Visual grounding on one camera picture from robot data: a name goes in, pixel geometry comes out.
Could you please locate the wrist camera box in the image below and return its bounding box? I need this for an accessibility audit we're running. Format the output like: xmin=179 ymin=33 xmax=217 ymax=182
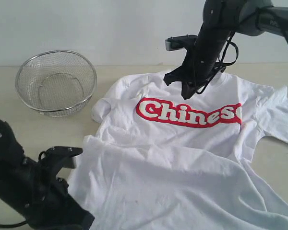
xmin=38 ymin=146 xmax=83 ymax=169
xmin=165 ymin=34 xmax=198 ymax=51

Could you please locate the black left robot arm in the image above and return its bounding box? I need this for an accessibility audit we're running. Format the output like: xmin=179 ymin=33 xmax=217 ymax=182
xmin=0 ymin=120 xmax=95 ymax=230

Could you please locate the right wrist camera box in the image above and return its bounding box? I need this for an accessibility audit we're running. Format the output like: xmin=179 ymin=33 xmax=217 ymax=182
xmin=165 ymin=34 xmax=198 ymax=51

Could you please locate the metal wire mesh basket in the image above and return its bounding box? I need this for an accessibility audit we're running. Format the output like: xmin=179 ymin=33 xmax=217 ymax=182
xmin=15 ymin=50 xmax=97 ymax=117

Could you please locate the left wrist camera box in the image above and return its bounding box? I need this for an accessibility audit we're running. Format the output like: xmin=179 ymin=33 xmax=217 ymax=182
xmin=38 ymin=146 xmax=83 ymax=169

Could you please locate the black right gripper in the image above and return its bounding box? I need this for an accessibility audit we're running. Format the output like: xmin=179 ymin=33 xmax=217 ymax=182
xmin=163 ymin=43 xmax=221 ymax=100

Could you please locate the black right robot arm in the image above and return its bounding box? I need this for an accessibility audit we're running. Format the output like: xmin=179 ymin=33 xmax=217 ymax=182
xmin=164 ymin=0 xmax=288 ymax=99

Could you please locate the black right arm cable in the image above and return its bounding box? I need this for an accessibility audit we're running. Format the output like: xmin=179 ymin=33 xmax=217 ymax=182
xmin=194 ymin=0 xmax=288 ymax=94

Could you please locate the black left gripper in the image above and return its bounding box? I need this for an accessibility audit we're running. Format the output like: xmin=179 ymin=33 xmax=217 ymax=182
xmin=25 ymin=168 xmax=95 ymax=230

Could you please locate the white t-shirt with red print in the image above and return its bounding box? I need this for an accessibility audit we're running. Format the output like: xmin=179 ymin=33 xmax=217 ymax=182
xmin=68 ymin=72 xmax=288 ymax=230

